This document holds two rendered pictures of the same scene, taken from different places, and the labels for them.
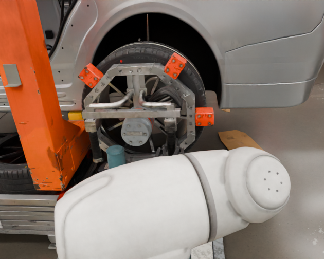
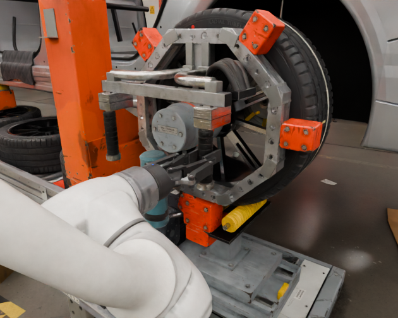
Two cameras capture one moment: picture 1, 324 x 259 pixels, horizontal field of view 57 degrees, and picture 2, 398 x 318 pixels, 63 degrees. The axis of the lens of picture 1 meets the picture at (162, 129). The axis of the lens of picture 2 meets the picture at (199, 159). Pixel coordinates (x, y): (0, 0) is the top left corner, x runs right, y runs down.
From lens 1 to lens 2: 70 cm
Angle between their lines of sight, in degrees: 27
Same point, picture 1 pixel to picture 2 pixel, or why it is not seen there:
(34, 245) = not seen: hidden behind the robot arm
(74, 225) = not seen: outside the picture
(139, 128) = (174, 123)
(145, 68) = (212, 32)
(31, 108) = (65, 72)
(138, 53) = (215, 14)
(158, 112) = (191, 93)
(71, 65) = not seen: hidden behind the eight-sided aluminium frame
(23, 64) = (60, 9)
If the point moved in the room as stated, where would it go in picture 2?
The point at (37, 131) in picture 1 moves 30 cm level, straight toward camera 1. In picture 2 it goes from (69, 105) to (21, 128)
